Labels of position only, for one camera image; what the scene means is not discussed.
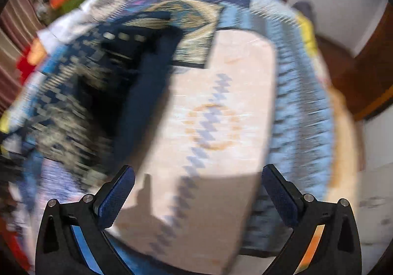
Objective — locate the red plush toy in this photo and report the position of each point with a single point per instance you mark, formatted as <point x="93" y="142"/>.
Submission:
<point x="26" y="61"/>

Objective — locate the navy patterned hoodie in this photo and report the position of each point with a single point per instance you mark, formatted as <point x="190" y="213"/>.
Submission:
<point x="147" y="84"/>

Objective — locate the brown striped curtain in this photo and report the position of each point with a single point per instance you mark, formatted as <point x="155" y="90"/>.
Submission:
<point x="15" y="23"/>

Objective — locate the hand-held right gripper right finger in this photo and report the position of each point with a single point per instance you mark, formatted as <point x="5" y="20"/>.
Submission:
<point x="280" y="199"/>

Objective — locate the white pillow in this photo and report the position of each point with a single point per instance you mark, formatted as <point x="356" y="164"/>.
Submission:
<point x="66" y="21"/>

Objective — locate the yellow bed sheet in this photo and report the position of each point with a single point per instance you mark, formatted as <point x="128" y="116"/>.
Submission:
<point x="307" y="31"/>

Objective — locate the beige mattress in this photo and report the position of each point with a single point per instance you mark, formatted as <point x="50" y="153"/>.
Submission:
<point x="345" y="140"/>

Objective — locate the dark grey cushion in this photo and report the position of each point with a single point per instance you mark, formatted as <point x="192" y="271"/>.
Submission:
<point x="303" y="8"/>

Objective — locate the brown wooden door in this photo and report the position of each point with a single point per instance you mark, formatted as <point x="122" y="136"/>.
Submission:
<point x="368" y="78"/>

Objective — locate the green patterned cloth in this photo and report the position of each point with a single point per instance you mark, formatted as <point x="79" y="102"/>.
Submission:
<point x="69" y="8"/>

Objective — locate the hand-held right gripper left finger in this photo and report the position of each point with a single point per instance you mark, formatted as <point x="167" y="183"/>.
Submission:
<point x="118" y="198"/>

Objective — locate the blue patchwork bedspread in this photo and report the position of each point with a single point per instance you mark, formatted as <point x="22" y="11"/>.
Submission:
<point x="233" y="94"/>

